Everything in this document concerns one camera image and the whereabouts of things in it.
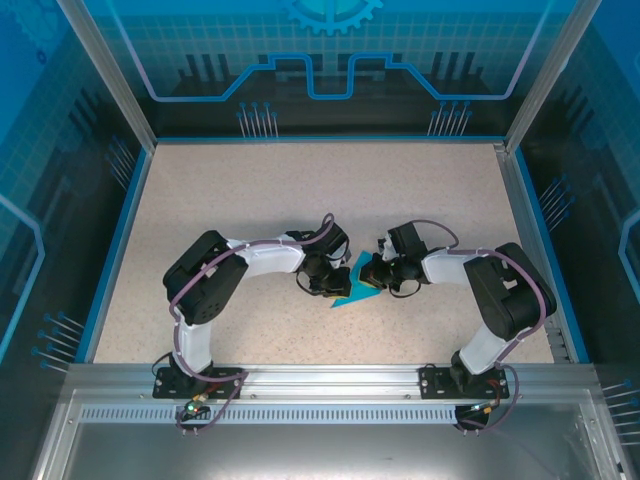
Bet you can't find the blue paper sheet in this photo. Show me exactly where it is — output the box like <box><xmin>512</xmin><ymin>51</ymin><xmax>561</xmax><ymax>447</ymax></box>
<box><xmin>329</xmin><ymin>248</ymin><xmax>384</xmax><ymax>310</ymax></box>

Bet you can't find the blue table border strip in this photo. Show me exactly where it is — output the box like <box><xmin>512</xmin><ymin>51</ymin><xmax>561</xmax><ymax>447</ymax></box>
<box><xmin>82</xmin><ymin>147</ymin><xmax>154</xmax><ymax>364</ymax></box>
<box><xmin>514</xmin><ymin>147</ymin><xmax>591</xmax><ymax>364</ymax></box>

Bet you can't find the grey metal tray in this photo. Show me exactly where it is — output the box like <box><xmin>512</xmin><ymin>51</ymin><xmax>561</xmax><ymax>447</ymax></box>
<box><xmin>30</xmin><ymin>390</ymin><xmax>629</xmax><ymax>480</ymax></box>

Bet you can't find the blue printed side panel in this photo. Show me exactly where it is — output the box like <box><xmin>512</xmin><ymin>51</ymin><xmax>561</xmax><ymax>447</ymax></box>
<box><xmin>517</xmin><ymin>0</ymin><xmax>640</xmax><ymax>480</ymax></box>
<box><xmin>0</xmin><ymin>0</ymin><xmax>151</xmax><ymax>480</ymax></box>

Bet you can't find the blue printed gear panel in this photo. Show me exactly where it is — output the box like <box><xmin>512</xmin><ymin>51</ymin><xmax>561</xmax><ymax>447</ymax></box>
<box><xmin>94</xmin><ymin>0</ymin><xmax>564</xmax><ymax>139</ymax></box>

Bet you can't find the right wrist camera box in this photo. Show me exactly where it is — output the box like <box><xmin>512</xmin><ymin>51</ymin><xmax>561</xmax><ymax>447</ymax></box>
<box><xmin>374</xmin><ymin>236</ymin><xmax>397</xmax><ymax>264</ymax></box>

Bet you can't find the aluminium mounting rail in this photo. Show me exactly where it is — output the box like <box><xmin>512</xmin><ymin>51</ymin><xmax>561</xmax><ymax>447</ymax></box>
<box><xmin>67</xmin><ymin>363</ymin><xmax>599</xmax><ymax>401</ymax></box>

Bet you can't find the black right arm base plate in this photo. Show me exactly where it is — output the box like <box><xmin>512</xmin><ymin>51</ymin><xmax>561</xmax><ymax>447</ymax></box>
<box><xmin>418</xmin><ymin>364</ymin><xmax>511</xmax><ymax>401</ymax></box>

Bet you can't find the slotted grey cable duct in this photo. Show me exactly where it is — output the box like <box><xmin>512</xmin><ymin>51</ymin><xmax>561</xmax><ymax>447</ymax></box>
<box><xmin>79</xmin><ymin>405</ymin><xmax>471</xmax><ymax>422</ymax></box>

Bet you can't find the aluminium side rail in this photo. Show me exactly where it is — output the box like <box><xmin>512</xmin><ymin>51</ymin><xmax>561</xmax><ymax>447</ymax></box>
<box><xmin>492</xmin><ymin>142</ymin><xmax>574</xmax><ymax>364</ymax></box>

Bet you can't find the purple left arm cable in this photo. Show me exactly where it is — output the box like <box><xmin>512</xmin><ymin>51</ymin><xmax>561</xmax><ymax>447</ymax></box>
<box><xmin>168</xmin><ymin>213</ymin><xmax>249</xmax><ymax>436</ymax></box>

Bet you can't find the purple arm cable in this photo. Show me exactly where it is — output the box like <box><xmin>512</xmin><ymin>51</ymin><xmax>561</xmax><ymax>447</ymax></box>
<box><xmin>407</xmin><ymin>219</ymin><xmax>559</xmax><ymax>435</ymax></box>
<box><xmin>168</xmin><ymin>213</ymin><xmax>249</xmax><ymax>436</ymax></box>

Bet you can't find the lit cable connector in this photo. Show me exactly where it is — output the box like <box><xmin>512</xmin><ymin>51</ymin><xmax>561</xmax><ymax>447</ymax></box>
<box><xmin>467</xmin><ymin>399</ymin><xmax>504</xmax><ymax>417</ymax></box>
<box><xmin>182</xmin><ymin>393</ymin><xmax>210</xmax><ymax>417</ymax></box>

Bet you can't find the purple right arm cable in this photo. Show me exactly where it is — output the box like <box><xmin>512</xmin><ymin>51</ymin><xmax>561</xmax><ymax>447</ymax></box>
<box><xmin>407</xmin><ymin>219</ymin><xmax>559</xmax><ymax>435</ymax></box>

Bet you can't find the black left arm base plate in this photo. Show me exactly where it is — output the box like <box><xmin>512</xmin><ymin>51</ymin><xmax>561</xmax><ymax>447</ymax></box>
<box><xmin>152</xmin><ymin>366</ymin><xmax>245</xmax><ymax>401</ymax></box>

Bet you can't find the aluminium frame post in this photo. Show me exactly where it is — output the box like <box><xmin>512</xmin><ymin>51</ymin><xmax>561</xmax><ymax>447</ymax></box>
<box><xmin>503</xmin><ymin>0</ymin><xmax>604</xmax><ymax>151</ymax></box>
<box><xmin>55</xmin><ymin>0</ymin><xmax>159</xmax><ymax>151</ymax></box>

